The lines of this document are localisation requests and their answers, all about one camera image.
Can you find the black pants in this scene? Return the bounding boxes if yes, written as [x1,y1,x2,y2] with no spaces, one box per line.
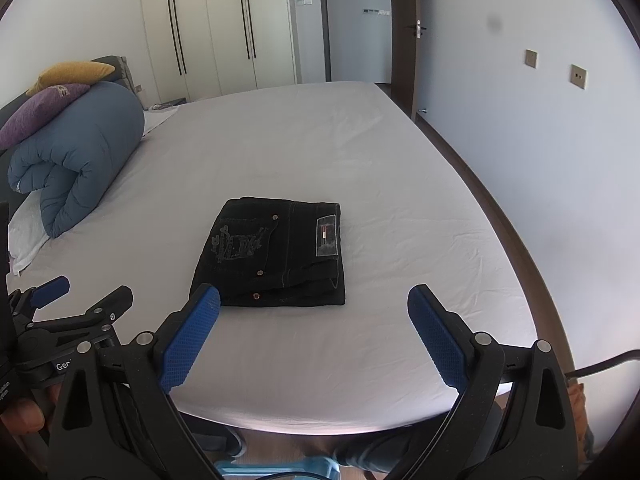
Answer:
[189,197,347,308]

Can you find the light blue plastic object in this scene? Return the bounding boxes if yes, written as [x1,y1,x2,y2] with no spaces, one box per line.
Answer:
[215,457,341,480]

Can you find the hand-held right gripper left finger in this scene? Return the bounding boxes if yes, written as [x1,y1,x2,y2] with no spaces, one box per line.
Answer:
[47,282,222,480]

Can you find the black curved bar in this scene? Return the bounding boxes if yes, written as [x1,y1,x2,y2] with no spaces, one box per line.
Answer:
[565,350,640,380]

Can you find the purple pillow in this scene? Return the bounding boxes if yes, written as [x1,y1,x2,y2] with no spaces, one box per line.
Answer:
[0,84,92,150]

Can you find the orange cloth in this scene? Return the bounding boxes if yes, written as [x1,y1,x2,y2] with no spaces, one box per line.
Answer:
[570,384,597,443]

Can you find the bed with white sheet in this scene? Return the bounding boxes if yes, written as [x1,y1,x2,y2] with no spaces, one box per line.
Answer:
[0,80,538,433]

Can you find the white pillow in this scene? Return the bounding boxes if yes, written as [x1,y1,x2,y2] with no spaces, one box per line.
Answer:
[7,190,52,277]

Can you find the rolled blue duvet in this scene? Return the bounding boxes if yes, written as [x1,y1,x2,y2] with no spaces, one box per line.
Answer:
[7,80,146,239]

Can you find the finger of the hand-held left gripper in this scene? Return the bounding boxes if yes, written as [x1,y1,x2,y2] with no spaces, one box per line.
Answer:
[30,286,135,349]
[7,275,71,323]

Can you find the cream wardrobe with black handles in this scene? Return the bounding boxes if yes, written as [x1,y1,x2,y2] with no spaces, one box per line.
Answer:
[139,0,298,106]

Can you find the yellow pillow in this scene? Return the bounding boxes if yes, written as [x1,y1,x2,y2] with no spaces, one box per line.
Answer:
[26,61,117,96]

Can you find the brown wooden door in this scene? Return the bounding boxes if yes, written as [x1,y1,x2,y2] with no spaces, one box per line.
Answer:
[389,0,418,118]

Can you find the dark nightstand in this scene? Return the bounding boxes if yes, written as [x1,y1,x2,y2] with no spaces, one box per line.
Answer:
[145,97,189,111]

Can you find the person's left hand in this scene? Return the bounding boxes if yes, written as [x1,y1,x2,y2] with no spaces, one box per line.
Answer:
[0,382,63,435]

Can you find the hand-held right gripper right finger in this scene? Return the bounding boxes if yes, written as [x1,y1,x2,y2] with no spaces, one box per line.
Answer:
[400,282,583,480]

